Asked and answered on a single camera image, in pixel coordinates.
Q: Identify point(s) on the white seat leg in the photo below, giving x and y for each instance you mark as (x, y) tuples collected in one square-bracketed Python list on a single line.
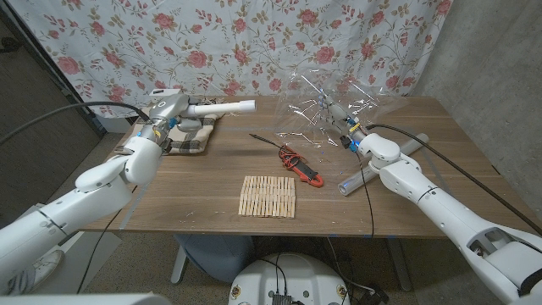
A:
[(178, 267)]

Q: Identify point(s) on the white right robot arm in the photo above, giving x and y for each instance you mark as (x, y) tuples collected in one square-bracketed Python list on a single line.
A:
[(423, 195)]

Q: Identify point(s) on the grey tape strip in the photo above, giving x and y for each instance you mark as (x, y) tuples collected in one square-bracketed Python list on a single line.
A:
[(254, 128), (129, 216)]

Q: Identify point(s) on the blue-grey seat under table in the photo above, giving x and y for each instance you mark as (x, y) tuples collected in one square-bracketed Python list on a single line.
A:
[(216, 254)]

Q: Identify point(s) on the red clamp meter with leads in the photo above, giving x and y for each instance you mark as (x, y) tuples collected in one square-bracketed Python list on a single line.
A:
[(307, 173)]

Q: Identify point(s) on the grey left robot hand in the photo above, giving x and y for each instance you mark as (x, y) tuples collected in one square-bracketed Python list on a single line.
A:
[(171, 108)]

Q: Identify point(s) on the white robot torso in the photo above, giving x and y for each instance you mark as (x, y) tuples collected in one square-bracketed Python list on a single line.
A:
[(292, 279)]

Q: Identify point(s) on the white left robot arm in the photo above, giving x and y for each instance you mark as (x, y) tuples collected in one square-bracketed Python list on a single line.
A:
[(93, 195)]

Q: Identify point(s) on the grey table leg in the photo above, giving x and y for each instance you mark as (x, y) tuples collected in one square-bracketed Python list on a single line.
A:
[(400, 264)]

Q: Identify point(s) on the wooden clothespin row mat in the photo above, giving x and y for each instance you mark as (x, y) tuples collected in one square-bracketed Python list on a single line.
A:
[(267, 197)]

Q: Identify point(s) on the beige plaid fringed cloth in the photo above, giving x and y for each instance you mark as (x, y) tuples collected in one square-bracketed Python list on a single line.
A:
[(192, 142)]

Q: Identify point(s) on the black test probe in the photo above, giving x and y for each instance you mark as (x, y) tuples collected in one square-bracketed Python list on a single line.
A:
[(264, 140)]

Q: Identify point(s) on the dark partition panel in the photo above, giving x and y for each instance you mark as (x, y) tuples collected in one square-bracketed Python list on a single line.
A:
[(34, 161)]

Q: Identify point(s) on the white power strip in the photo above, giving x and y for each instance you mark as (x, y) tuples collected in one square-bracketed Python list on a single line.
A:
[(163, 91)]

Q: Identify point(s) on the person's white shoe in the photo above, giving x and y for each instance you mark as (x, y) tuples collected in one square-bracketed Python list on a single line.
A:
[(42, 271)]

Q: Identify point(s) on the clear plastic bag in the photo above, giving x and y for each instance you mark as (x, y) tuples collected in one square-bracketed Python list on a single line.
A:
[(300, 114)]

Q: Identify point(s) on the white floor platform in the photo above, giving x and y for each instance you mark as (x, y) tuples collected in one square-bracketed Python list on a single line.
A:
[(93, 258)]

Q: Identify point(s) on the floral rose backdrop cloth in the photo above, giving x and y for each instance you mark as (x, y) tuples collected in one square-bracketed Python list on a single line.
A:
[(254, 42)]

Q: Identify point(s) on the long clear plastic tube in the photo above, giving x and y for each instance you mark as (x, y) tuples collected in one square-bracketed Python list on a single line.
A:
[(351, 184)]

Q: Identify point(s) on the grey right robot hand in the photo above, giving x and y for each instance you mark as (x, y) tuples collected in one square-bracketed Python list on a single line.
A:
[(341, 116)]

